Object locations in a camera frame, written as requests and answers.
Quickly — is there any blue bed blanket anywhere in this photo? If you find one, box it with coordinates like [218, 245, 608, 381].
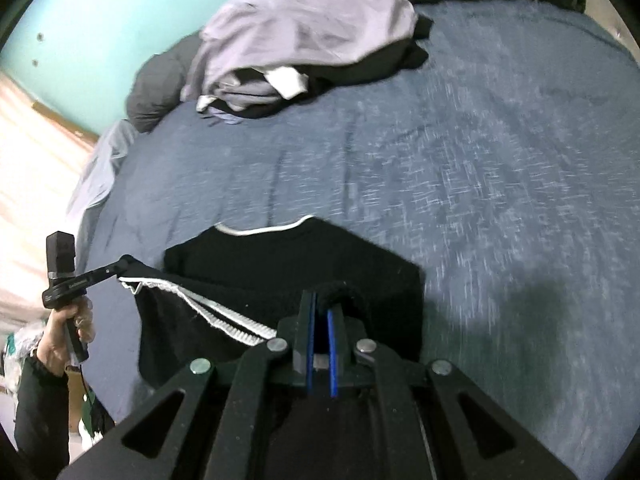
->
[70, 0, 640, 480]

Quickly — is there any dark grey duvet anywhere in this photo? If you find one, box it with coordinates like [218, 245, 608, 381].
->
[125, 0, 587, 134]

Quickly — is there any black garment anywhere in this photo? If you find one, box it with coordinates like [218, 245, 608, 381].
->
[234, 14, 435, 122]

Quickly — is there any person's left hand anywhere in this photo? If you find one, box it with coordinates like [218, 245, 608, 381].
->
[37, 297, 97, 377]

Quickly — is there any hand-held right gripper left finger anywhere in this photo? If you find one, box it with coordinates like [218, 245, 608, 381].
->
[57, 292, 317, 480]

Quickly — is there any light grey sheet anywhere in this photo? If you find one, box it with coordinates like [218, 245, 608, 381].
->
[65, 120, 139, 222]

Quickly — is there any black sweater with white trim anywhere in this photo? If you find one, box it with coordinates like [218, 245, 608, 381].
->
[137, 215, 426, 480]

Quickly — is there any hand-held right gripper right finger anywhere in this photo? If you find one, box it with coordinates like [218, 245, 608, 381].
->
[327, 305, 576, 480]

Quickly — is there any white cloth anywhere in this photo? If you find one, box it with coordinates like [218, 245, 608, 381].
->
[264, 66, 307, 100]

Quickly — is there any lavender garment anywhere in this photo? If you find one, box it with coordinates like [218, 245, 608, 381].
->
[180, 0, 419, 117]

